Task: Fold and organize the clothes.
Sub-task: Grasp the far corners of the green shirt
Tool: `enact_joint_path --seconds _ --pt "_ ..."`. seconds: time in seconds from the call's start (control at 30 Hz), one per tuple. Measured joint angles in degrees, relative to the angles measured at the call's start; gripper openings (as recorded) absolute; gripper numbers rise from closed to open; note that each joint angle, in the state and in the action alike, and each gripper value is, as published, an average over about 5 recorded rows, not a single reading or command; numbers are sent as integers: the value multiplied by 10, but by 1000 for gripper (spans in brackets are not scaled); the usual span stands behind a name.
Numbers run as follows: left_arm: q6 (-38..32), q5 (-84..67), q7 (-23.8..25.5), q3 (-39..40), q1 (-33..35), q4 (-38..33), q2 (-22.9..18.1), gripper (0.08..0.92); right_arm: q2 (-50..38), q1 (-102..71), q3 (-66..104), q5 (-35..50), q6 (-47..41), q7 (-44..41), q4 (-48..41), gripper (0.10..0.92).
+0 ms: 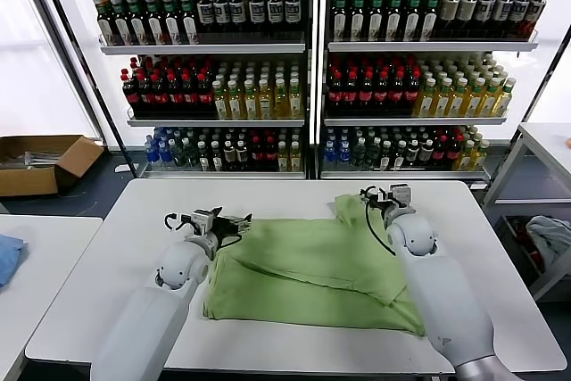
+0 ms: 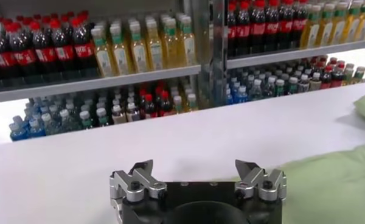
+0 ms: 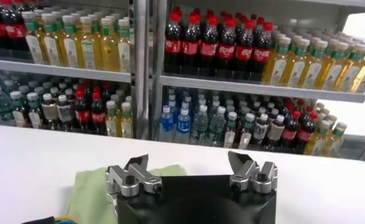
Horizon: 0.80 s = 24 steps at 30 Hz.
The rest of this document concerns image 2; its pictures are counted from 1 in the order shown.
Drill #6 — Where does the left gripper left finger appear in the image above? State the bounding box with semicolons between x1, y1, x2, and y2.
109;159;168;219

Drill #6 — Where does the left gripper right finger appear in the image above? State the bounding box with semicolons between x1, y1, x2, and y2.
234;159;288;203

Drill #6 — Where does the light green polo shirt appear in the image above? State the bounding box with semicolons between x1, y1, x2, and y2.
231;93;365;224

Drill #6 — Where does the small dark bottle beige label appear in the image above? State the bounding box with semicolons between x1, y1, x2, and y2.
126;102;141;122
111;105;128;125
298;74;310;94
309;72;322;91

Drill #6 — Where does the small dark bottle white cap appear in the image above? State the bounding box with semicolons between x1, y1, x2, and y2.
96;107;110;127
275;79;286;97
287;76;299;95
78;110;94;130

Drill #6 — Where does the small cola bottle red cap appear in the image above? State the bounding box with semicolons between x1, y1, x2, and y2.
158;90;173;117
142;93;158;119
321;65;333;89
331;62;345;88

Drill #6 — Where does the small yellow tea bottle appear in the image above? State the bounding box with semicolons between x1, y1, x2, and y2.
352;66;365;85
172;95;184;115
187;93;198;112
342;63;355;85

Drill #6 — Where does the small blue drink bottle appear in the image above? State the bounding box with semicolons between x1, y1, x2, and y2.
28;117;47;138
224;88;234;106
9;121;30;142
236;85;249;103

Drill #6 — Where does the small dark green bottle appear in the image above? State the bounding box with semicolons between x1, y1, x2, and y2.
263;76;277;99
58;108;77;132
251;79;264;101
41;112;59;136

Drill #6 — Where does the grey metal shelf unit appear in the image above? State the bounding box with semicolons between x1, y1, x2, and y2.
0;0;226;144
200;0;365;107

